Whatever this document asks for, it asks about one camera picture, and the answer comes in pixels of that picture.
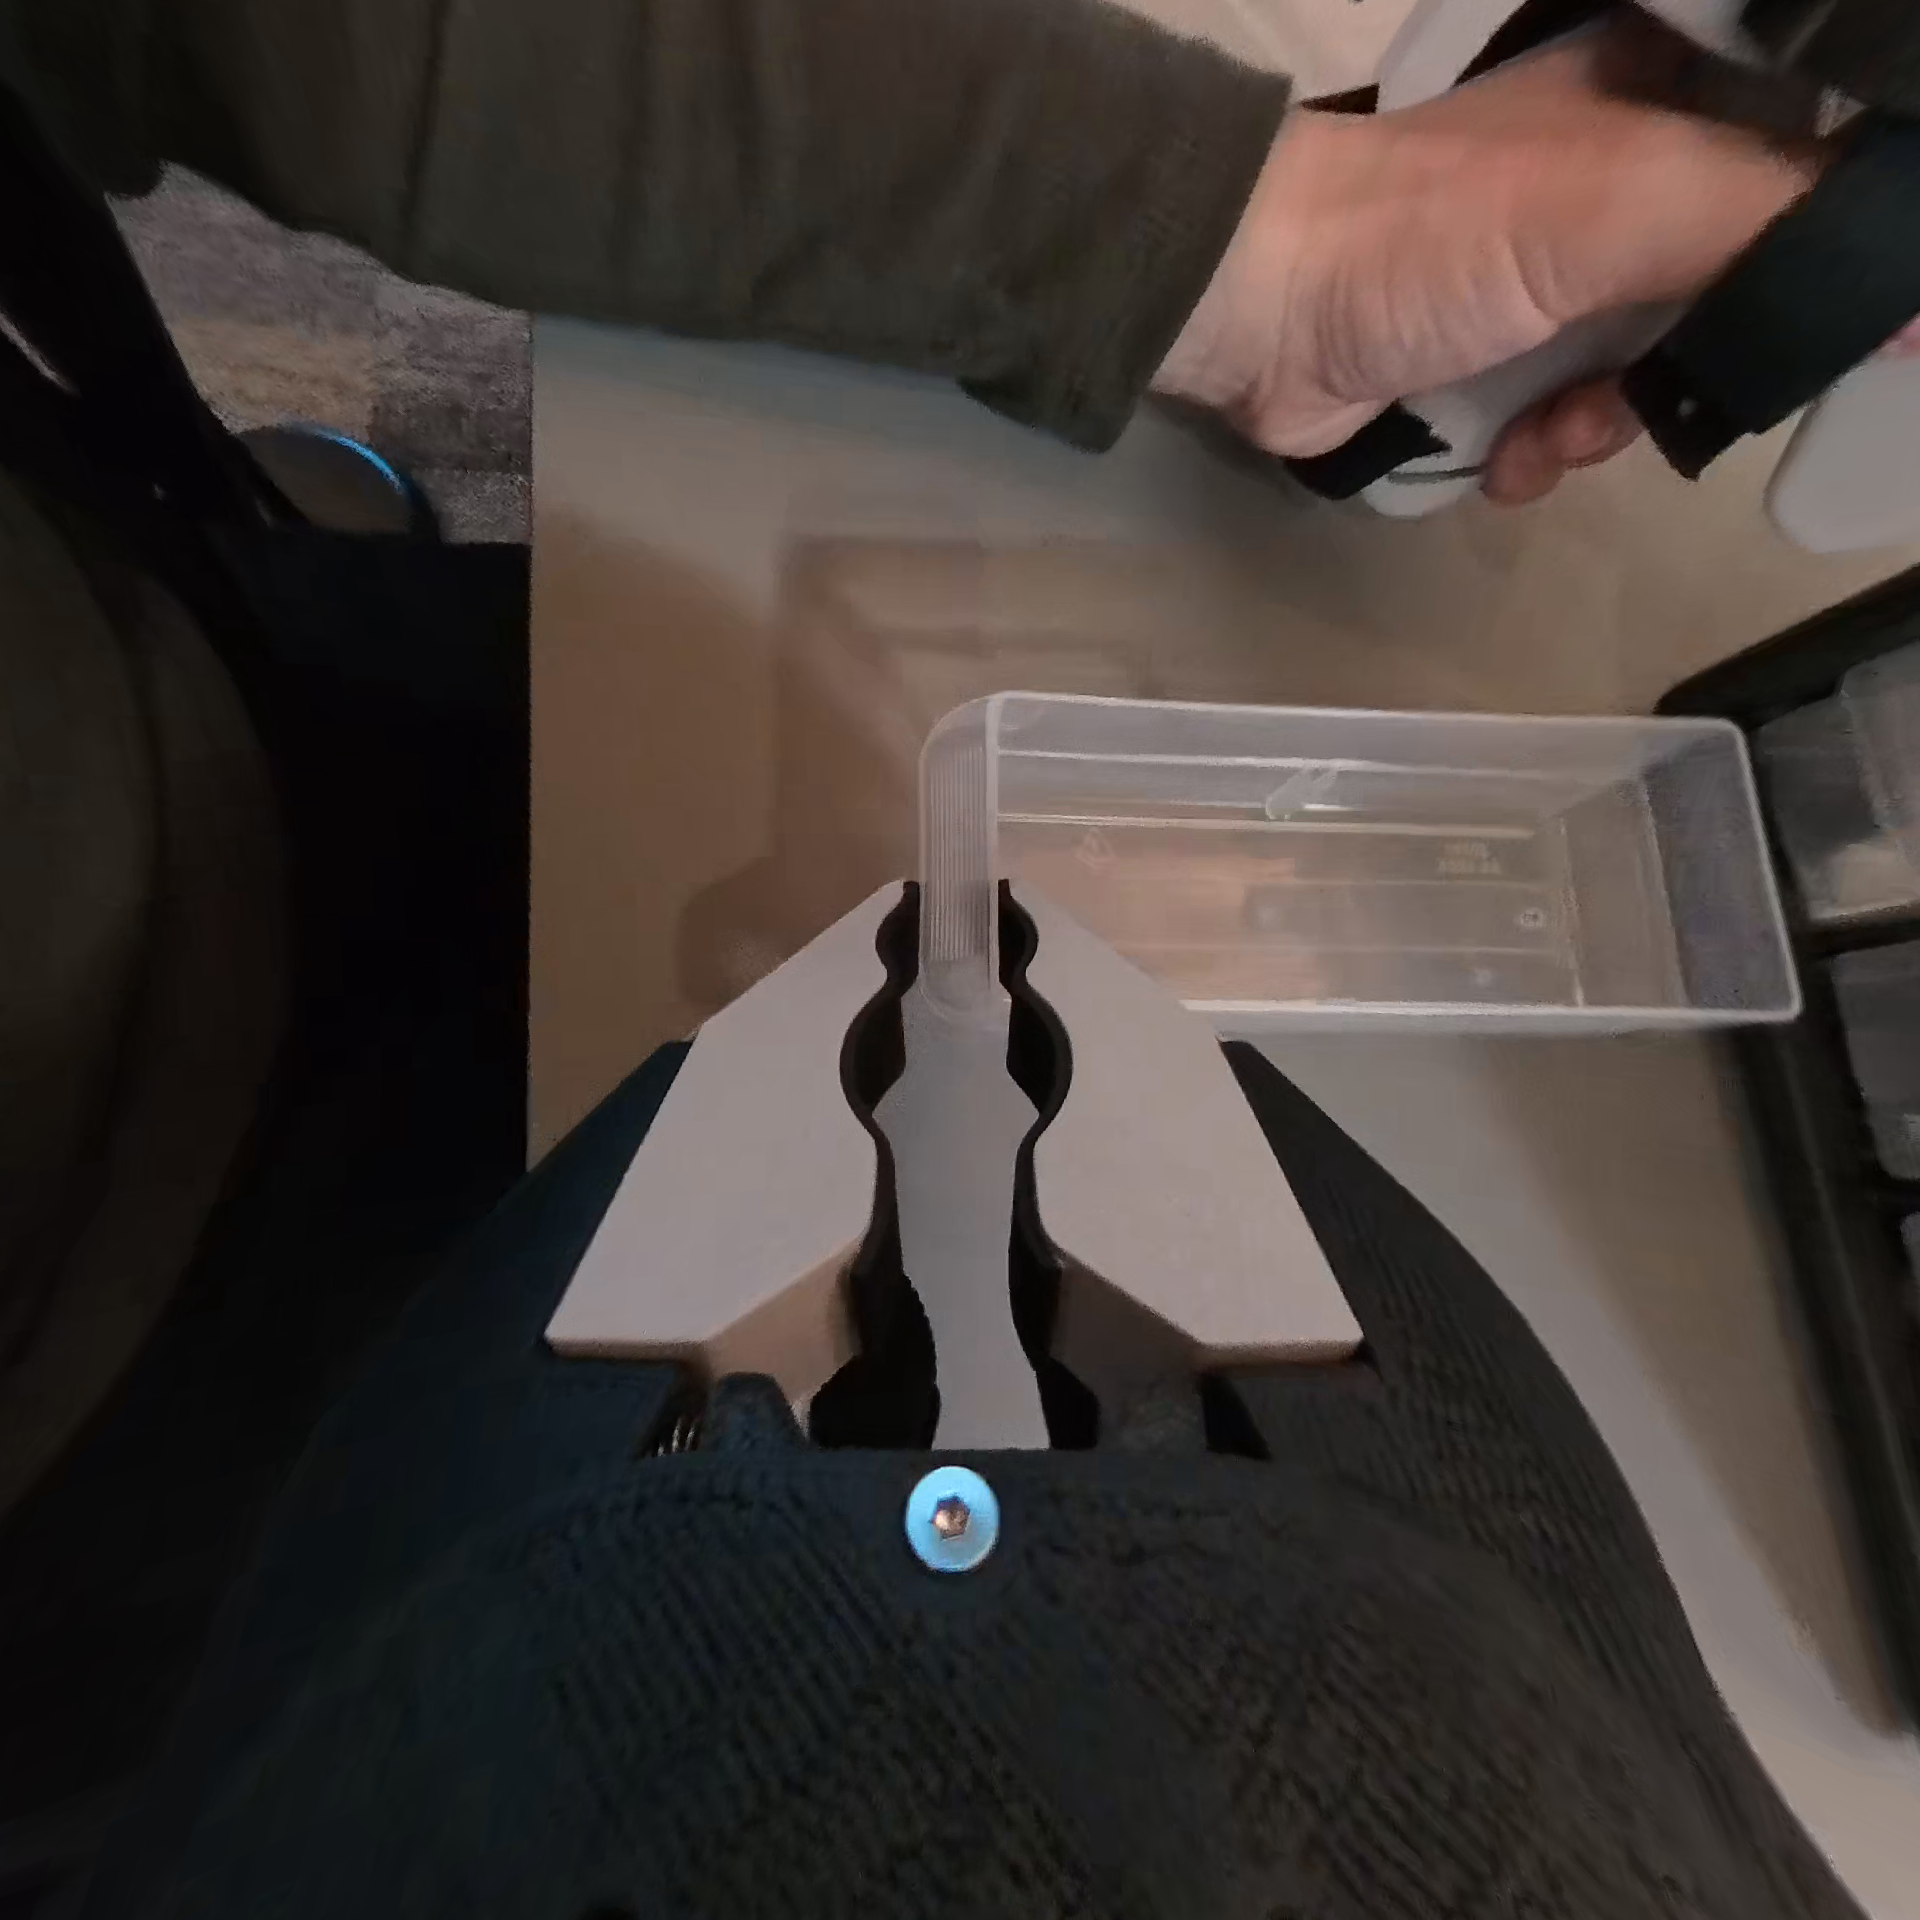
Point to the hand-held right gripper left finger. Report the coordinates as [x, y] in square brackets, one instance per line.
[735, 1185]

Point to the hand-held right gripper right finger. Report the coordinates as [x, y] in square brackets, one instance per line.
[1185, 1201]

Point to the small clear plastic drawer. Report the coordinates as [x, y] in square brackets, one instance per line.
[1349, 901]

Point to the black drawer cabinet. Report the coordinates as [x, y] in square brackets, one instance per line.
[1845, 1350]

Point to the person's left forearm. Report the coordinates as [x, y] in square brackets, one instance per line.
[674, 150]

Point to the set of clear cabinet drawers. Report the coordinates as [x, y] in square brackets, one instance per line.
[1862, 839]

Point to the person's left hand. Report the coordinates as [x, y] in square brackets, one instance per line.
[1441, 241]

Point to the person's legs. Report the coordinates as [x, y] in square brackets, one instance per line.
[225, 974]

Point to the round blue rimmed object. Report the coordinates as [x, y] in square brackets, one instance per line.
[339, 480]

